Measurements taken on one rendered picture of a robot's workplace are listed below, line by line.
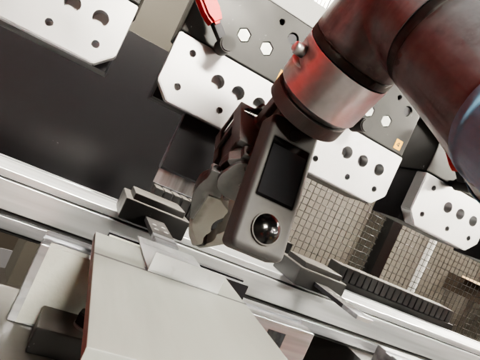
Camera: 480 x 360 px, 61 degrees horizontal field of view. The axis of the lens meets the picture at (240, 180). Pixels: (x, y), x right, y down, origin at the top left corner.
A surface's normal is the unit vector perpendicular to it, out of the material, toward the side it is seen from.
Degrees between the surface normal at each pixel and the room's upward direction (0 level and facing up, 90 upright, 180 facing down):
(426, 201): 90
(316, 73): 115
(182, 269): 90
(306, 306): 90
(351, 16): 110
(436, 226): 90
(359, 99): 128
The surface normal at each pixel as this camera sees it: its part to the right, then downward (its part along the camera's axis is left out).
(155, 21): 0.52, 0.23
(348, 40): -0.59, 0.25
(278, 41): 0.31, 0.14
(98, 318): 0.42, -0.91
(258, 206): 0.42, -0.15
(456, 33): -0.62, -0.26
